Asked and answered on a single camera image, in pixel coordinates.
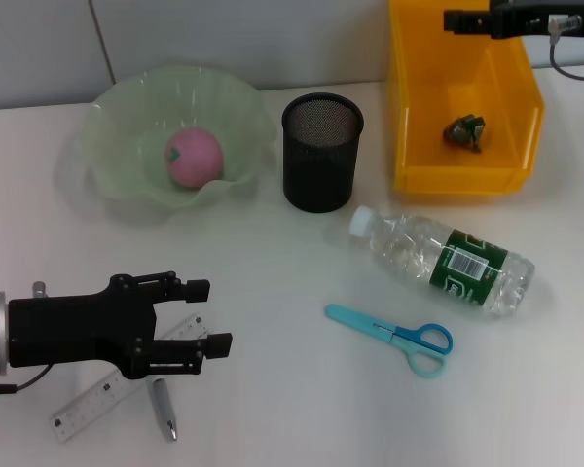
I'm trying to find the yellow plastic bin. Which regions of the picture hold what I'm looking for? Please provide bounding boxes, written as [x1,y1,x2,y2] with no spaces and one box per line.
[387,0,546,196]

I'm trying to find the pink toy peach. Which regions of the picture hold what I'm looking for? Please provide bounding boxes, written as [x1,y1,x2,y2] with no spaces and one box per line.
[164,126,224,189]

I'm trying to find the right gripper cable with connector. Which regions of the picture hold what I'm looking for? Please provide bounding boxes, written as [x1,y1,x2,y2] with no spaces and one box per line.
[547,14,584,83]

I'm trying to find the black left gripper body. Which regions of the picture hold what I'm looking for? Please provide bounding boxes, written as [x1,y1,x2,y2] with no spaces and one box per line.
[7,273,158,381]

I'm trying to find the silver ballpoint pen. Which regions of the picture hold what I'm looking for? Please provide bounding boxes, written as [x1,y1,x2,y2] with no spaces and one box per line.
[148,377,180,443]

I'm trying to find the pale green wavy fruit plate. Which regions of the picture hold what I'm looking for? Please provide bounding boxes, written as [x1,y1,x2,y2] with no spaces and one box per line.
[72,65,278,215]

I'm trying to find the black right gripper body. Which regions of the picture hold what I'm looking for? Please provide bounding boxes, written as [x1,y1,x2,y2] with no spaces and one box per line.
[489,0,584,41]

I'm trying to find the black mesh pen holder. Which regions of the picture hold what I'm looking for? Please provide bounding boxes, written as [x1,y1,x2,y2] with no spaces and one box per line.
[280,92,365,214]

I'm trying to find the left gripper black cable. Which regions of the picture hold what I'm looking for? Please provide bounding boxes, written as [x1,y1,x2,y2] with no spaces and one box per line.
[0,364,55,396]

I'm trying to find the clear plastic ruler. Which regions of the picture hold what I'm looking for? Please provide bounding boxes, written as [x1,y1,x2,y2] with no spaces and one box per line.
[50,312,213,443]

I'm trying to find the blue safety scissors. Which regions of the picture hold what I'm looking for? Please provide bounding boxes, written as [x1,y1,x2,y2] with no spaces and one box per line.
[324,304,454,379]

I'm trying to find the clear green-label water bottle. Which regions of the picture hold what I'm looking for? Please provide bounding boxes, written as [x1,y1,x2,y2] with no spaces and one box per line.
[348,204,536,317]

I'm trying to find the green plastic wrapper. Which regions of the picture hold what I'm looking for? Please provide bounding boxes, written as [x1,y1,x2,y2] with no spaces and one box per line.
[441,112,488,155]

